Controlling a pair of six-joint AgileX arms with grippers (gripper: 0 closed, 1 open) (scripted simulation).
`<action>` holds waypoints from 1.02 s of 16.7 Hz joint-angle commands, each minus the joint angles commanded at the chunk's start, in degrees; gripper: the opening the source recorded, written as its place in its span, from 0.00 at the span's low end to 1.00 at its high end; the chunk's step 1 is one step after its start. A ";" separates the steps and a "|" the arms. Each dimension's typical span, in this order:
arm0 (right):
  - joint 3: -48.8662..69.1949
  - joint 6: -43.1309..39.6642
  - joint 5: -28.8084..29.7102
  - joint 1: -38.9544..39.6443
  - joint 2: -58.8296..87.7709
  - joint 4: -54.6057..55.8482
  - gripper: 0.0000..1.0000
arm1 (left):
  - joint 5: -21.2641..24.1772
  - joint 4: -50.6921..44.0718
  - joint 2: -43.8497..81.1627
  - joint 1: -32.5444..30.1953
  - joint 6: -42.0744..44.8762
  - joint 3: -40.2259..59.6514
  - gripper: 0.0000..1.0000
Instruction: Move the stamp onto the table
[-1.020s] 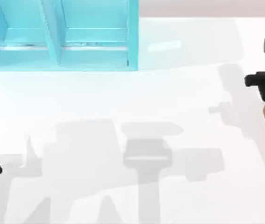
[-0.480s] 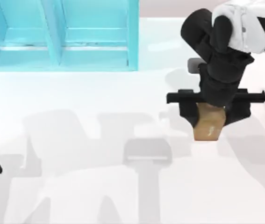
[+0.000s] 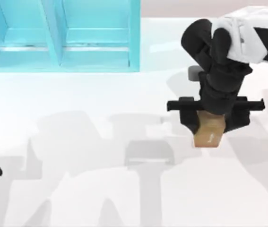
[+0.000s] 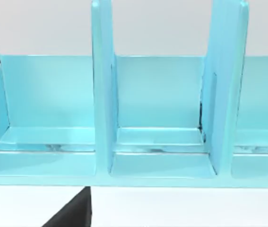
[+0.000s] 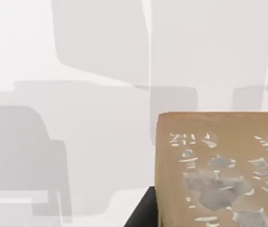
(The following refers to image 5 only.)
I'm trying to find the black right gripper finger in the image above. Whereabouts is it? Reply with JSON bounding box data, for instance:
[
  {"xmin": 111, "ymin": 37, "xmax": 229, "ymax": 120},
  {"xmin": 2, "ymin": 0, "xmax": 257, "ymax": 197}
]
[{"xmin": 124, "ymin": 186, "xmax": 160, "ymax": 227}]

